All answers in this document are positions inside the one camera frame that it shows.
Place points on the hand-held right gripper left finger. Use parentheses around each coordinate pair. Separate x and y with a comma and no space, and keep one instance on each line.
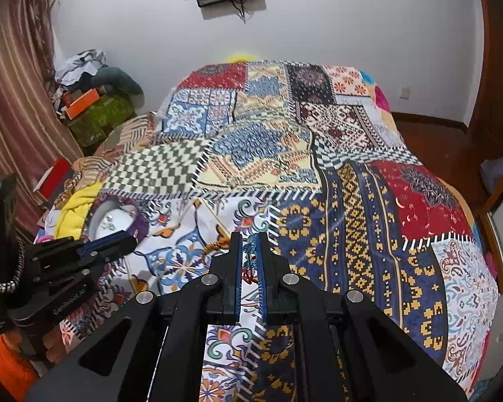
(236,284)

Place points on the white wall socket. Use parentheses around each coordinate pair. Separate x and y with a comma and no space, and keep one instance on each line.
(405,92)

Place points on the colourful pink bedsheet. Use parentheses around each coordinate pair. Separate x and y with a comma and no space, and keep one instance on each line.
(377,90)

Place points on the silver jewelry piece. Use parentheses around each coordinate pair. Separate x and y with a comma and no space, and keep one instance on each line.
(109,221)

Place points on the pink plastic object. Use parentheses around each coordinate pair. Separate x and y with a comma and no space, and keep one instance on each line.
(45,238)

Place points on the purple heart-shaped tin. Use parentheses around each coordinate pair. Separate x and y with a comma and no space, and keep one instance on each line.
(117,220)

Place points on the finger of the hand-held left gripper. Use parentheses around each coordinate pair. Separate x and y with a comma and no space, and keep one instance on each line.
(104,256)
(96,243)

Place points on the striped brown curtain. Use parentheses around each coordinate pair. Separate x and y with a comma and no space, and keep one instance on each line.
(12,113)

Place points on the yellow round object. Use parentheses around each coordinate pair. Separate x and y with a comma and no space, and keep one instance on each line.
(241,57)

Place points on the yellow cloth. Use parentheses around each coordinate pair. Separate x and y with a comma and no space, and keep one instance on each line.
(77,211)

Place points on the grey jacket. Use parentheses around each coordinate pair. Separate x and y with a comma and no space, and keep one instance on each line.
(119,80)

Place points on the striped orange quilt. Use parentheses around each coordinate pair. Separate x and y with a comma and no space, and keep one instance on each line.
(125,138)

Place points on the red white box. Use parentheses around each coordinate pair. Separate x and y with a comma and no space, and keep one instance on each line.
(54,178)

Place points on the green cardboard box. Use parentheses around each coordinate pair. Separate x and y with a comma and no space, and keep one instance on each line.
(102,119)

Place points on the brown wooden door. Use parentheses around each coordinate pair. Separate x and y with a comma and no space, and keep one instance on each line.
(496,75)

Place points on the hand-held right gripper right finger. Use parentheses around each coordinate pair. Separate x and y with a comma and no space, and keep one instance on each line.
(263,284)

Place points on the person's left hand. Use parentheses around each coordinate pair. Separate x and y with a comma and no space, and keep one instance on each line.
(55,346)

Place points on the patchwork patterned blanket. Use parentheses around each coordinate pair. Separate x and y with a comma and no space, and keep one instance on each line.
(318,167)

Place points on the white grey cloth pile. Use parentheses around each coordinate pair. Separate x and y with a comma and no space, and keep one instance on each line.
(79,69)

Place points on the orange box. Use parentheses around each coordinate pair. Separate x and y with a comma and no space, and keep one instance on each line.
(83,104)

